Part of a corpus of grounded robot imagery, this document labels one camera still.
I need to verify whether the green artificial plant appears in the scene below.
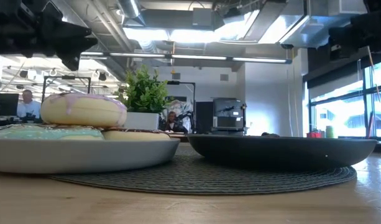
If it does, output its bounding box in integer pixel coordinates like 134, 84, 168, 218
114, 64, 174, 113

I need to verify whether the black metal stand frame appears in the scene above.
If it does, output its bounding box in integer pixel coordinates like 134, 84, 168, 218
41, 75, 92, 103

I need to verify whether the black overhead lamp stand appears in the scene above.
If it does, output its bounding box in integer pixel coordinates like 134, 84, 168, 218
168, 80, 196, 125

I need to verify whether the green glazed donut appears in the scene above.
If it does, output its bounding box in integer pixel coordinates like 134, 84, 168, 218
0, 124, 105, 141

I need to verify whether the black computer monitor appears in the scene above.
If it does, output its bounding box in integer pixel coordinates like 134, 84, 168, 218
0, 92, 19, 118

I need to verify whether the pink glazed donut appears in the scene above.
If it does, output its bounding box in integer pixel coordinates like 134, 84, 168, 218
40, 92, 128, 128

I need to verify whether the white square plant pot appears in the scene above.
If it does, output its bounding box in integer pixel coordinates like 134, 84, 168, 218
123, 111, 160, 131

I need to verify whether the black round plate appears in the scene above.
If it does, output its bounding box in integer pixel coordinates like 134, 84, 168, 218
186, 134, 379, 169

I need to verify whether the person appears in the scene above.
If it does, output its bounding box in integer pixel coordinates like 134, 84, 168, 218
165, 111, 186, 134
16, 89, 42, 121

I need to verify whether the long ceiling light strip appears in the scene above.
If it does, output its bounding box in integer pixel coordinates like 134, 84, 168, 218
81, 51, 293, 65

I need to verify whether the silver ventilation duct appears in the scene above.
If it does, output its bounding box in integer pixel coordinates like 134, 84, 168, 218
117, 0, 146, 27

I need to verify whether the dark woven round placemat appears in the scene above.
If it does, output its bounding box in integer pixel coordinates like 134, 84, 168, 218
50, 142, 357, 196

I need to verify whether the black boxy machine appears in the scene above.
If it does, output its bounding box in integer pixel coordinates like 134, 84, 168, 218
212, 97, 247, 135

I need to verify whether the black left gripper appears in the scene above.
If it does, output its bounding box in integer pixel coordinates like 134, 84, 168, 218
0, 0, 99, 72

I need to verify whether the grey round plate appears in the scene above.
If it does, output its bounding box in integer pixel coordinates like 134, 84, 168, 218
0, 138, 181, 174

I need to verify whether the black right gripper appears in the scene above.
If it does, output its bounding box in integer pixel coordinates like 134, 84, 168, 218
328, 9, 381, 62

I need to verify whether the chocolate sprinkle donut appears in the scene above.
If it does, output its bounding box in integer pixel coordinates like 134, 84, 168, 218
101, 127, 172, 141

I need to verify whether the black cabinet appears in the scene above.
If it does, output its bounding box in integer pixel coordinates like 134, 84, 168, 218
195, 101, 214, 134

